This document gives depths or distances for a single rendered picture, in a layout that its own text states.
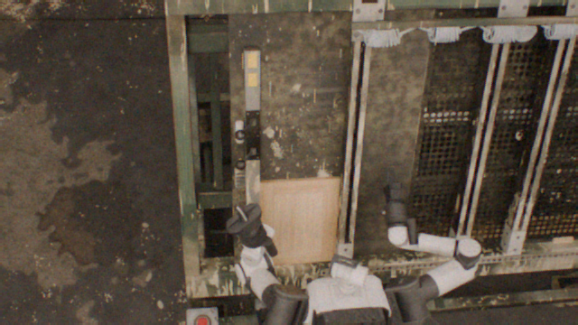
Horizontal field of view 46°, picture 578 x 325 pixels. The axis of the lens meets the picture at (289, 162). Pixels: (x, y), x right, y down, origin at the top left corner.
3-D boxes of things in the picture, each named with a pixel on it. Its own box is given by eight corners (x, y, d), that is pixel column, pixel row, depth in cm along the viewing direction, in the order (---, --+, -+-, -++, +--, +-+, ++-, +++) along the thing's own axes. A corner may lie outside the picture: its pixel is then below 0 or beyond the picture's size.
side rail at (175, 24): (184, 259, 283) (185, 276, 274) (165, -1, 225) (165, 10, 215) (199, 257, 284) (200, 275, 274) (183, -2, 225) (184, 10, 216)
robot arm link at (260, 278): (272, 274, 262) (293, 298, 242) (240, 288, 258) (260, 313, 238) (264, 248, 258) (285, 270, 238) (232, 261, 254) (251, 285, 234)
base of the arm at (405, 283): (427, 308, 243) (433, 321, 232) (393, 319, 244) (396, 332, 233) (414, 269, 241) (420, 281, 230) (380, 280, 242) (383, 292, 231)
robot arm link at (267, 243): (249, 212, 228) (257, 227, 238) (234, 240, 224) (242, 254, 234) (279, 224, 224) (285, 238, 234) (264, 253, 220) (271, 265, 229)
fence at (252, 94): (247, 264, 281) (247, 270, 278) (244, 46, 231) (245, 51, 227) (258, 263, 282) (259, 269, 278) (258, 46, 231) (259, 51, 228)
